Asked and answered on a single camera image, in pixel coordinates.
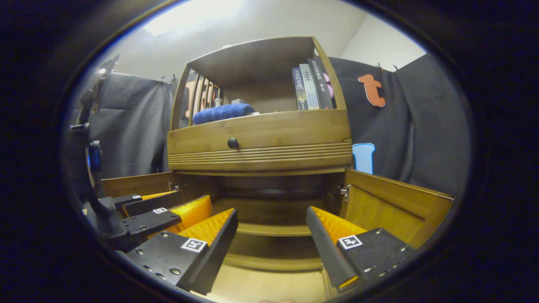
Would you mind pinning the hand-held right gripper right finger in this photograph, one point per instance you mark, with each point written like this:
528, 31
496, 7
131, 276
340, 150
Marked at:
324, 248

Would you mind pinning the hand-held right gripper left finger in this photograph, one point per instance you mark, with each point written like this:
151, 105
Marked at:
214, 256

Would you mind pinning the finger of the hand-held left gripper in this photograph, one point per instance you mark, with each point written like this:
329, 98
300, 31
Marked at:
147, 222
147, 206

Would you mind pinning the wooden shoe cabinet door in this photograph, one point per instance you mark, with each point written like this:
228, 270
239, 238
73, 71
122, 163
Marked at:
391, 206
134, 185

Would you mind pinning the wooden double-door shoe cabinet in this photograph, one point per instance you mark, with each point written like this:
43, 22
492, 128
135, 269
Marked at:
261, 139

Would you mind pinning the metal door hinge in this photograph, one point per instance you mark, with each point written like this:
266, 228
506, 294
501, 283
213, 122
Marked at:
345, 192
173, 186

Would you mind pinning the wooden inner cabinet shelf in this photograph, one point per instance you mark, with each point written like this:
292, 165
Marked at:
273, 230

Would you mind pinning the wooden cabinet drawer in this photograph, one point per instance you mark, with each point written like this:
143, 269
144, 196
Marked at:
286, 134

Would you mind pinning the black round drawer knob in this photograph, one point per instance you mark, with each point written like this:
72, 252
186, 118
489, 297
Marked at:
233, 143

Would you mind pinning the blue folded towel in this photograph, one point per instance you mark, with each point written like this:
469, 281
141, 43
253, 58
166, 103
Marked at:
221, 113

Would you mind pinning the small grey box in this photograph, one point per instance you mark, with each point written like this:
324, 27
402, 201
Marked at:
238, 101

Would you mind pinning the black backdrop cloth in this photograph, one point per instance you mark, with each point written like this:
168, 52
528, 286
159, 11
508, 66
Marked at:
421, 126

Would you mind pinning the blue upright book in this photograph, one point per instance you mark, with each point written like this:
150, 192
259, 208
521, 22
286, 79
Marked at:
298, 92

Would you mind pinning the pale grey upright book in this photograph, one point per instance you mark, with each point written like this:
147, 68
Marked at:
309, 88

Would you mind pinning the black upright book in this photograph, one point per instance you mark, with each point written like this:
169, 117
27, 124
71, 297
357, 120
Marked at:
322, 84

